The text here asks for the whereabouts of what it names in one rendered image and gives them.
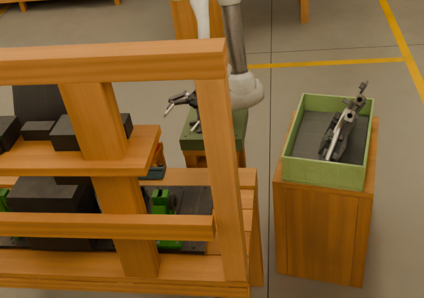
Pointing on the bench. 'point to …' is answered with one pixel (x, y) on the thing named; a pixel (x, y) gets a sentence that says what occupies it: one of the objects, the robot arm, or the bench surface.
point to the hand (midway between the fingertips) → (178, 122)
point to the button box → (154, 173)
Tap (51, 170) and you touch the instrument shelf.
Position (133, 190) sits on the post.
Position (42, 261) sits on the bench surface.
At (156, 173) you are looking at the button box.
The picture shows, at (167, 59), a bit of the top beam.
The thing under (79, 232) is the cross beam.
